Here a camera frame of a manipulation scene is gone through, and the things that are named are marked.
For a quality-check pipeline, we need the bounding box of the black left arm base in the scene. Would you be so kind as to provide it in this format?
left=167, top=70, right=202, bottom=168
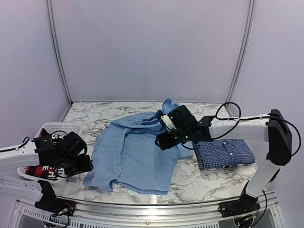
left=34, top=180, right=76, bottom=216

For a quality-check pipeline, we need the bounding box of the light blue long sleeve shirt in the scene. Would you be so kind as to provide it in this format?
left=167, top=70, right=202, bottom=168
left=83, top=98, right=193, bottom=195

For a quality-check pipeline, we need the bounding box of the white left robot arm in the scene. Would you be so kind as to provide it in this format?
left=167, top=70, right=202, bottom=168
left=0, top=132, right=93, bottom=211

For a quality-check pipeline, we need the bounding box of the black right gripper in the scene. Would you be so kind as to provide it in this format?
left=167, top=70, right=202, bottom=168
left=154, top=127, right=191, bottom=151

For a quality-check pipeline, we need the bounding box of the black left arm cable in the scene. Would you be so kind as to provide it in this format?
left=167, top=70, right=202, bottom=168
left=14, top=136, right=30, bottom=152

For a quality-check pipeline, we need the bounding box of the aluminium front frame rail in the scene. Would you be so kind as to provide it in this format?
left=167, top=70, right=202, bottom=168
left=8, top=191, right=286, bottom=228

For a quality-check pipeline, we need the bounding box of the left aluminium corner post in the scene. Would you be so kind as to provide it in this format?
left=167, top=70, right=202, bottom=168
left=45, top=0, right=73, bottom=106

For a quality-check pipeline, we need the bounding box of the aluminium corner post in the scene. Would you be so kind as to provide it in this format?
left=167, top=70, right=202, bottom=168
left=45, top=0, right=73, bottom=106
left=225, top=0, right=256, bottom=102

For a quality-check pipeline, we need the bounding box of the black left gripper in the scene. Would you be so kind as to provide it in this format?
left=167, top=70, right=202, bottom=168
left=57, top=153, right=93, bottom=177

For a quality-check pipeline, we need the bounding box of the blue checked folded shirt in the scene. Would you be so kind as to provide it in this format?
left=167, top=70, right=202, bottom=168
left=195, top=139, right=256, bottom=170

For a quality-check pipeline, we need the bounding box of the red black plaid shirt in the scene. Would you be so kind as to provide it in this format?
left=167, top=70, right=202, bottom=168
left=25, top=128, right=67, bottom=181

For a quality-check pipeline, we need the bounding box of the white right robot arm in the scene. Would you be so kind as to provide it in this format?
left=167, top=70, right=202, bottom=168
left=155, top=105, right=293, bottom=213

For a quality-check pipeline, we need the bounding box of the white plastic laundry basket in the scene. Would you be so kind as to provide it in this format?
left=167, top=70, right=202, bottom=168
left=17, top=122, right=83, bottom=187

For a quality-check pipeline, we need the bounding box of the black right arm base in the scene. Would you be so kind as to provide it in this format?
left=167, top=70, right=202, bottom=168
left=218, top=189, right=260, bottom=218

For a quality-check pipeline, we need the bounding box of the right aluminium corner post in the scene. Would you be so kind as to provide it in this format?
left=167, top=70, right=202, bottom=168
left=225, top=0, right=256, bottom=102

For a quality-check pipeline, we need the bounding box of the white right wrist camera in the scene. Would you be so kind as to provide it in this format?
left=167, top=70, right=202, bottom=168
left=158, top=114, right=176, bottom=132

